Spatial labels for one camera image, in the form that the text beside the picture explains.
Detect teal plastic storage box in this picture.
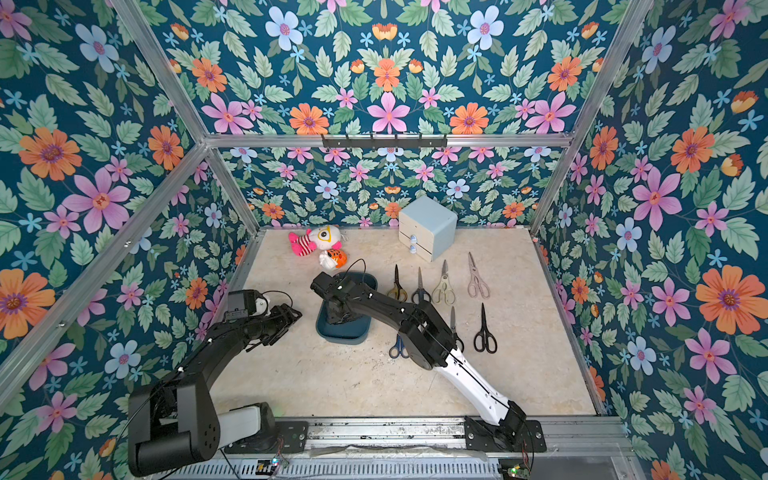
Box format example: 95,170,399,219
315,273,378,345

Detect yellow handled scissors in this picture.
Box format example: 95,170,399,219
387,265,408,302

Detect dark grey handled scissors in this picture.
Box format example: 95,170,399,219
411,268,432,304

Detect blue handled scissors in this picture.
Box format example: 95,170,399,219
388,335,410,359

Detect large black scissors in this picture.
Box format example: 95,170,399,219
449,307,465,352

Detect beige handled kitchen scissors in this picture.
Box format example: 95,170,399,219
467,252,490,299

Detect black oval handle scissors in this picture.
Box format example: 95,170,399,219
473,303,498,354

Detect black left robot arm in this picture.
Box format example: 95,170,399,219
127,290,302,477

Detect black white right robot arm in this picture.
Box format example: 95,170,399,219
311,273,526,444

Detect orange white plush toy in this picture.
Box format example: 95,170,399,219
318,249,348,271

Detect pink white plush fish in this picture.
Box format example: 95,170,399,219
288,225,343,257

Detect light blue drawer cabinet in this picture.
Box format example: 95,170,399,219
398,196,458,262

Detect white ventilation grille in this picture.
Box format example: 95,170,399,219
203,458,502,480

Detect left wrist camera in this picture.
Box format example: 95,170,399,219
224,289,269,322

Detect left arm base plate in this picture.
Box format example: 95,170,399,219
224,420,309,455

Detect black hook rail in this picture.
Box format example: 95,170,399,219
320,134,448,149

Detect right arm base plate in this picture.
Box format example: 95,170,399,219
463,416,547,454

